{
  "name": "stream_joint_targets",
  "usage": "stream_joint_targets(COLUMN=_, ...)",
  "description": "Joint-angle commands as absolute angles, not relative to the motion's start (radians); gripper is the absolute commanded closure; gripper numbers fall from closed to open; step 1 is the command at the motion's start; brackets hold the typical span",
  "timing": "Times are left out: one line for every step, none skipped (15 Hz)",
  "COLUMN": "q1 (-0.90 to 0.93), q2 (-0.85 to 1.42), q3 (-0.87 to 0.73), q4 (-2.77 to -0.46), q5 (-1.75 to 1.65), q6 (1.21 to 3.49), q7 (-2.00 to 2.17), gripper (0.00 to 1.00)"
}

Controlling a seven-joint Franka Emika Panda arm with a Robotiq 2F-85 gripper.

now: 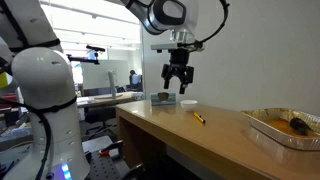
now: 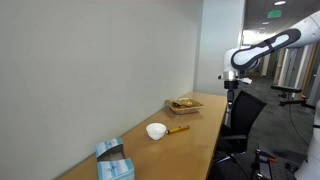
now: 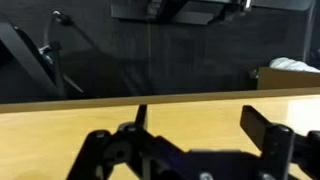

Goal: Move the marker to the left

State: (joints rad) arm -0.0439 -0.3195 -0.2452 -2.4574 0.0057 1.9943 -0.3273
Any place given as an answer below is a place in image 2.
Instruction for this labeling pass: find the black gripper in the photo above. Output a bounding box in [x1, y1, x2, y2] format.
[224, 81, 239, 102]

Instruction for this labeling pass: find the yellow marker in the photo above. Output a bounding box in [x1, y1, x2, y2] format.
[166, 125, 190, 134]

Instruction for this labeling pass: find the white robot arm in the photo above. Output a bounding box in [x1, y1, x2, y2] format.
[220, 11, 320, 180]

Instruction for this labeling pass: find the aluminium foil tray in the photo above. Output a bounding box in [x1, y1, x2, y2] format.
[166, 98, 203, 115]

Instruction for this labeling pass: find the dark object in tray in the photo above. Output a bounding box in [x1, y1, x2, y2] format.
[172, 101, 190, 108]

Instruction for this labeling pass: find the black clamp with red tip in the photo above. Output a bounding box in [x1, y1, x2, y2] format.
[250, 149, 278, 180]

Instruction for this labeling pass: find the black office chair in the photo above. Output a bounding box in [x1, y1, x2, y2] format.
[213, 90, 266, 179]

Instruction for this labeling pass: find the green exit sign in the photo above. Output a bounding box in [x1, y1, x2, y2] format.
[267, 10, 282, 18]

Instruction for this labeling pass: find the white bowl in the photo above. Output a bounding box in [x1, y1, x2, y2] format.
[146, 123, 167, 140]

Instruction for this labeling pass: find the blue tissue box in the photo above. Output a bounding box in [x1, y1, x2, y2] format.
[95, 137, 135, 180]

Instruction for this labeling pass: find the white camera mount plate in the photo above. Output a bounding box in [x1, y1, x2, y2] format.
[238, 78, 252, 84]

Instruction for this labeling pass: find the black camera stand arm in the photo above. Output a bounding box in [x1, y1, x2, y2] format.
[271, 85, 315, 110]

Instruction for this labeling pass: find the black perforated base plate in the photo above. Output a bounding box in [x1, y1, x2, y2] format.
[270, 158, 299, 180]

